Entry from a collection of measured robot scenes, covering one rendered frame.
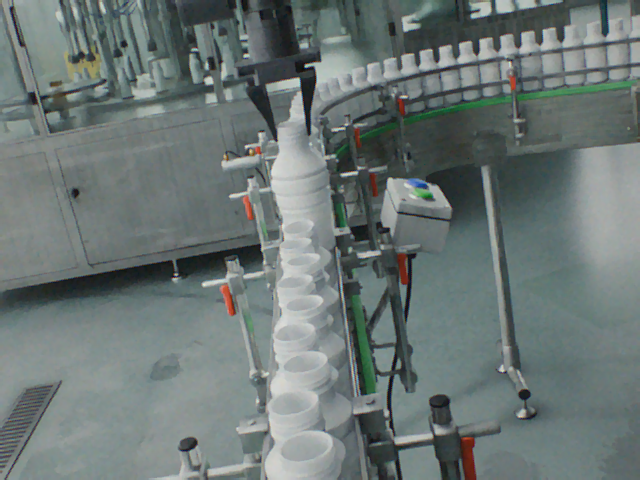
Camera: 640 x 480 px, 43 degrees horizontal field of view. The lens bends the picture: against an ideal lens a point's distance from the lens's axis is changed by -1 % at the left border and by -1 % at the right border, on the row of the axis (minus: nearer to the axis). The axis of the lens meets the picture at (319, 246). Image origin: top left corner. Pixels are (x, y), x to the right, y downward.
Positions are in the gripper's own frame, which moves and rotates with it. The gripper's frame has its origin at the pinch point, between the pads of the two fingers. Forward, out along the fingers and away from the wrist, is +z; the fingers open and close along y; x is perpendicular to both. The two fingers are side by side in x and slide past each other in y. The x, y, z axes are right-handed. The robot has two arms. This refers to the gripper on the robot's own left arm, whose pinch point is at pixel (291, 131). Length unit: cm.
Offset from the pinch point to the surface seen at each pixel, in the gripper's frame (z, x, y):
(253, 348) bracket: 29.2, 3.5, -11.2
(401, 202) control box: 14.8, 11.4, 12.5
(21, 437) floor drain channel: 128, 170, -131
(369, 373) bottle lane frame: 26.9, -13.4, 4.0
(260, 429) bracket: 14.7, -41.9, -5.0
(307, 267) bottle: 10.4, -19.4, -0.2
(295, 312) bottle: 10.1, -31.1, -1.3
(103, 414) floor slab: 128, 177, -101
